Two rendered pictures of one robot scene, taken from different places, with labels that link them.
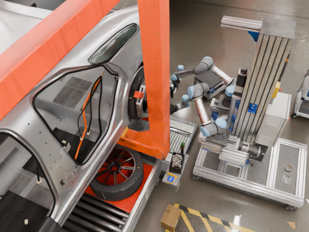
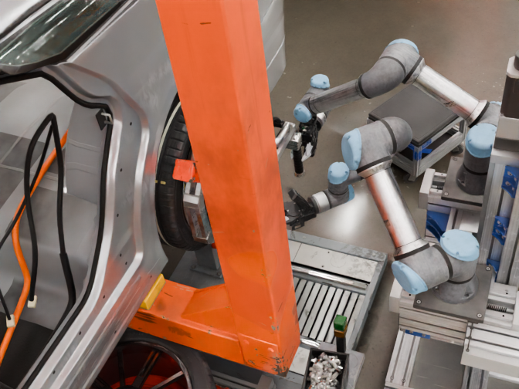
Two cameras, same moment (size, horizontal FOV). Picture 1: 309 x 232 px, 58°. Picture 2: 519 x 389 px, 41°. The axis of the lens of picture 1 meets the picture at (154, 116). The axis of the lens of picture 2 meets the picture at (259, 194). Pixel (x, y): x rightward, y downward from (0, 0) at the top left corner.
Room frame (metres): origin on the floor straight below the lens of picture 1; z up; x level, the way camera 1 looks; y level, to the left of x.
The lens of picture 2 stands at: (0.43, -0.14, 2.75)
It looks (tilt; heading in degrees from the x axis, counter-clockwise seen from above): 46 degrees down; 2
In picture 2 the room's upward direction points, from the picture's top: 9 degrees counter-clockwise
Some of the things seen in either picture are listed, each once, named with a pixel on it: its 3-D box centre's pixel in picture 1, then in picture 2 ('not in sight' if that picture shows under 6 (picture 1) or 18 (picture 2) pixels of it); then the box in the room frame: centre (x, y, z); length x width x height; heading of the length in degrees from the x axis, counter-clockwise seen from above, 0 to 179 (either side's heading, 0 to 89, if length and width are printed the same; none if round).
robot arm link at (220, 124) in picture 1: (220, 125); (456, 254); (1.75, -0.67, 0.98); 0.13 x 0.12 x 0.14; 110
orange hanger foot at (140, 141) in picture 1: (133, 135); (181, 301); (1.92, 0.25, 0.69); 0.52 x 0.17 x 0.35; 63
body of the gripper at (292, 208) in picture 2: (172, 109); (300, 211); (2.18, -0.21, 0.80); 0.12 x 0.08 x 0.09; 110
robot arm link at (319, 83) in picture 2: (180, 70); (318, 91); (2.69, -0.36, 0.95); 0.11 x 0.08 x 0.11; 147
